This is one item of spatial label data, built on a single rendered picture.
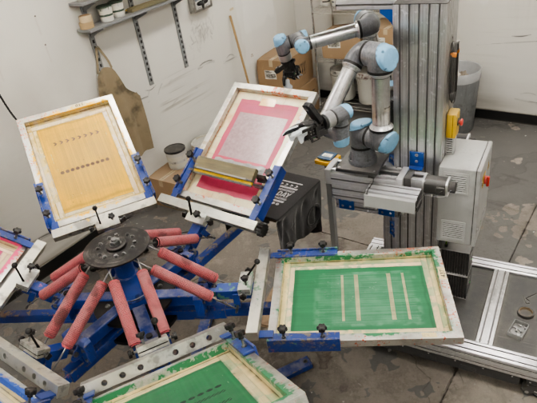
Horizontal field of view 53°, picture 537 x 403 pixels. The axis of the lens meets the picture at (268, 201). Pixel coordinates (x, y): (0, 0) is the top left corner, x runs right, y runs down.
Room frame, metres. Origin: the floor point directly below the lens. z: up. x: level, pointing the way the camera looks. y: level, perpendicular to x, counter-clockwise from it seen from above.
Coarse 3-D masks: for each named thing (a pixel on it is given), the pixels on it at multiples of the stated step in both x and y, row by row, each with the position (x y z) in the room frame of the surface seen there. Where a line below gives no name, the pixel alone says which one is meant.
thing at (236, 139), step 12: (240, 108) 2.99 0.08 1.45; (252, 108) 2.95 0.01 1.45; (264, 108) 2.90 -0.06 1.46; (240, 120) 2.91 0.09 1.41; (252, 120) 2.87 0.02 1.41; (228, 132) 2.88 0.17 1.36; (240, 132) 2.84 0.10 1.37; (252, 132) 2.80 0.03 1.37; (228, 144) 2.80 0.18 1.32; (240, 144) 2.76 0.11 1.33; (216, 156) 2.77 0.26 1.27; (228, 156) 2.73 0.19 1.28; (240, 156) 2.69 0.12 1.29; (204, 180) 2.67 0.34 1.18; (216, 180) 2.63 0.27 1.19
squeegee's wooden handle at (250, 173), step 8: (200, 160) 2.67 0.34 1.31; (208, 160) 2.64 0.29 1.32; (216, 160) 2.61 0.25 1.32; (208, 168) 2.60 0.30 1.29; (216, 168) 2.58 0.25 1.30; (224, 168) 2.55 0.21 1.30; (232, 168) 2.52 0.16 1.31; (240, 168) 2.50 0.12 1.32; (248, 168) 2.47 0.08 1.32; (240, 176) 2.46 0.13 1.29; (248, 176) 2.43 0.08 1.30; (256, 176) 2.44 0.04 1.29
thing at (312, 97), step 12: (240, 84) 3.11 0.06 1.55; (252, 84) 3.06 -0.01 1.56; (228, 96) 3.07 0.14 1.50; (288, 96) 2.87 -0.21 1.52; (300, 96) 2.81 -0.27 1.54; (312, 96) 2.76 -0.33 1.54; (228, 108) 3.02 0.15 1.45; (216, 120) 2.96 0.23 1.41; (300, 120) 2.66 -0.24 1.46; (216, 132) 2.91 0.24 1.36; (204, 144) 2.85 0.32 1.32; (288, 144) 2.56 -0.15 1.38; (204, 156) 2.81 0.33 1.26; (288, 156) 2.52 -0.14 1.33; (192, 180) 2.70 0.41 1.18; (204, 204) 2.52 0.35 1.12; (216, 204) 2.45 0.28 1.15; (228, 204) 2.41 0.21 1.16
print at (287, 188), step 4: (284, 180) 2.93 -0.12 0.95; (280, 184) 2.89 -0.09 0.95; (284, 184) 2.88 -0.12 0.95; (288, 184) 2.87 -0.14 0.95; (292, 184) 2.86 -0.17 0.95; (296, 184) 2.86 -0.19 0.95; (300, 184) 2.85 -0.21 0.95; (280, 188) 2.84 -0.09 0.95; (284, 188) 2.83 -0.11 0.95; (288, 188) 2.82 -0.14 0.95; (292, 188) 2.82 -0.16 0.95; (296, 188) 2.81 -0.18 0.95; (280, 192) 2.79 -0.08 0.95; (284, 192) 2.78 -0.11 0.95; (288, 192) 2.78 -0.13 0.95; (292, 192) 2.77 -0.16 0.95; (276, 196) 2.75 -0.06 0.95; (280, 196) 2.75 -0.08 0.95; (284, 196) 2.74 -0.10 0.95; (288, 196) 2.73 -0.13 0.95; (276, 200) 2.71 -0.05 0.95; (280, 200) 2.70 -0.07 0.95; (284, 200) 2.69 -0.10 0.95; (272, 204) 2.67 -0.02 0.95; (276, 204) 2.66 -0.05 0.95; (280, 204) 2.66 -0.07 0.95
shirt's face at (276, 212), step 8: (288, 176) 2.97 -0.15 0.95; (296, 176) 2.95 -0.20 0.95; (304, 176) 2.94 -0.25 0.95; (304, 184) 2.84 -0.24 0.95; (312, 184) 2.83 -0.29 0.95; (296, 192) 2.76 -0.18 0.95; (304, 192) 2.75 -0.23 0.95; (288, 200) 2.69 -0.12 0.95; (296, 200) 2.67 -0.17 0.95; (272, 208) 2.63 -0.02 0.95; (280, 208) 2.61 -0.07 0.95; (288, 208) 2.60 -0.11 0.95; (272, 216) 2.54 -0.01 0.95; (280, 216) 2.53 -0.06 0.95
